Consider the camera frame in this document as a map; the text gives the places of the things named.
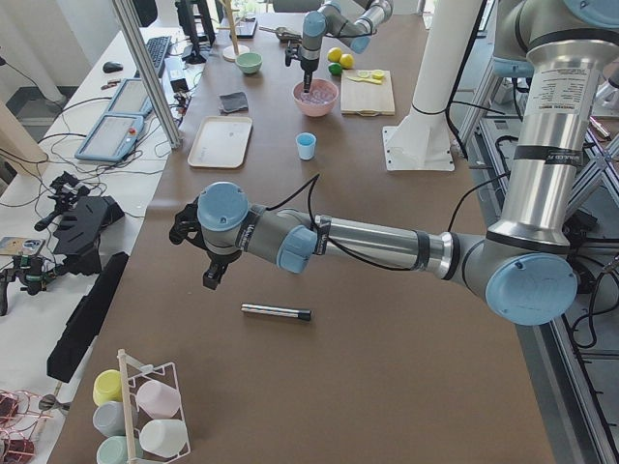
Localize cream rabbit tray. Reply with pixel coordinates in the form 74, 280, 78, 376
188, 116, 252, 169

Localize yellow lemon outer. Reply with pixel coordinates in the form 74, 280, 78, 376
327, 47, 342, 63

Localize white cup rack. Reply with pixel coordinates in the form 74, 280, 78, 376
92, 349, 192, 463

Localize wooden cutting board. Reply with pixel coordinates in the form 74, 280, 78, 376
340, 70, 396, 116

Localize pink bowl of ice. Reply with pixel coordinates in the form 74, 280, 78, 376
292, 78, 339, 117

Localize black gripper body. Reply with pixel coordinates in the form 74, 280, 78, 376
169, 202, 237, 271
284, 42, 317, 73

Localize steel muddler black tip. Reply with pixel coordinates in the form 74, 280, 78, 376
241, 304, 311, 322

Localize mint green bowl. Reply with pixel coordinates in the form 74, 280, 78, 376
235, 51, 262, 75

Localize grey folded cloth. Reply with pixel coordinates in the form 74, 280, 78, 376
220, 92, 249, 114

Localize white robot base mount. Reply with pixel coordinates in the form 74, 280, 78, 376
383, 0, 485, 171

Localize blue teach pendant far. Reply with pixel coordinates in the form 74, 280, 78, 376
106, 78, 153, 116

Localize blue teach pendant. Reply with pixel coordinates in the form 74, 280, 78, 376
106, 78, 153, 116
74, 113, 144, 162

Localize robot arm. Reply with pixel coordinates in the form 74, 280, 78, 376
284, 0, 393, 93
161, 33, 491, 330

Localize yellow plastic knife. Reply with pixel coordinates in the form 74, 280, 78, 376
345, 74, 383, 85

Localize yellow lemon near board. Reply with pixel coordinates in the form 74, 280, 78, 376
339, 54, 355, 70

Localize wooden cup stand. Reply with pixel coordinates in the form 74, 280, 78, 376
218, 0, 250, 62

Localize blue teach pendant near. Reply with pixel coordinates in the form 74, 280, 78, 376
74, 113, 144, 162

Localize green lime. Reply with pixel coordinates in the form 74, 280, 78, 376
328, 63, 342, 76

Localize light blue cup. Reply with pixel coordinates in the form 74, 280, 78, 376
295, 132, 317, 160

